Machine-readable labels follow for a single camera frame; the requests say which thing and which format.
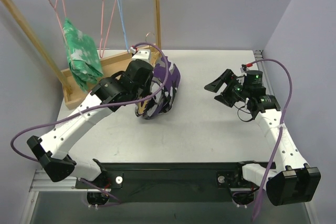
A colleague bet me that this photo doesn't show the purple camouflage trousers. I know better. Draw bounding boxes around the purple camouflage trousers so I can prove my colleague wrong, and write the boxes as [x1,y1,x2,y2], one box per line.
[135,57,181,120]

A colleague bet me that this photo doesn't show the yellow plastic hanger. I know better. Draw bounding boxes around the yellow plastic hanger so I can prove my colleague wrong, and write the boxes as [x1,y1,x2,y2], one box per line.
[138,31,158,116]

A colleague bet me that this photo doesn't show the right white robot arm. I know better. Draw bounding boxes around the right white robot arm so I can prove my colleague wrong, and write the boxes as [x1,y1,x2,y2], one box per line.
[204,69,321,206]

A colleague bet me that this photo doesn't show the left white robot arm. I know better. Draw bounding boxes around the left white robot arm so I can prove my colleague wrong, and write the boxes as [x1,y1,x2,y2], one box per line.
[27,59,153,188]

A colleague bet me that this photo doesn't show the wooden clothes rack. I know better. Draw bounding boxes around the wooden clothes rack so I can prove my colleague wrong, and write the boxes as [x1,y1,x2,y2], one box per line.
[1,0,161,110]

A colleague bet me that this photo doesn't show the green patterned garment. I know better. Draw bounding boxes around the green patterned garment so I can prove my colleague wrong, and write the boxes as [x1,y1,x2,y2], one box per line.
[62,18,103,92]

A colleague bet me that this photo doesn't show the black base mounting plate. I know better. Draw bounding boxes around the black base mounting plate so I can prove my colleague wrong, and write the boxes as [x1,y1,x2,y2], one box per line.
[75,163,266,204]

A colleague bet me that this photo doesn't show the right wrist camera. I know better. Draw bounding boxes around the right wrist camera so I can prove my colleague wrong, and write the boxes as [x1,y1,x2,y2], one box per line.
[243,70,266,97]

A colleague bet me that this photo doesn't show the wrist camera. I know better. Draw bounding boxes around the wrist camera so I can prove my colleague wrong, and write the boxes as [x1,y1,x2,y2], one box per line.
[243,70,266,97]
[131,49,152,63]

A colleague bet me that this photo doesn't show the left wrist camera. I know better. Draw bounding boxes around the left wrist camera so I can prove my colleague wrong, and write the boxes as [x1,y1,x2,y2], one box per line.
[131,49,152,63]

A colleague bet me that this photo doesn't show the right pink wire hanger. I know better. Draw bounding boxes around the right pink wire hanger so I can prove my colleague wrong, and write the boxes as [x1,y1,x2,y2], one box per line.
[94,0,120,59]

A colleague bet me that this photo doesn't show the pink wire hanger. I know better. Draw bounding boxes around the pink wire hanger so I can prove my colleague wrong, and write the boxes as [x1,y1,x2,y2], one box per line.
[94,0,120,59]
[39,0,79,62]

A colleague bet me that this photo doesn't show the blue wire hanger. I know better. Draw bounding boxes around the blue wire hanger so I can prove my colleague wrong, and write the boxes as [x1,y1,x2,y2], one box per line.
[117,0,129,52]

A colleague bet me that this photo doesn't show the left pink wire hanger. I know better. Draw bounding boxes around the left pink wire hanger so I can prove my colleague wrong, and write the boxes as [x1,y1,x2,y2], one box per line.
[39,0,79,62]

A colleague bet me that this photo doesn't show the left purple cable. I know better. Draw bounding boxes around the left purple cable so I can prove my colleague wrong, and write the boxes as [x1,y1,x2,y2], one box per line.
[10,41,169,206]

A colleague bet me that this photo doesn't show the aluminium frame rail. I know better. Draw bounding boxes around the aluminium frame rail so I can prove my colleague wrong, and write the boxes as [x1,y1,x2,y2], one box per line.
[27,47,321,216]

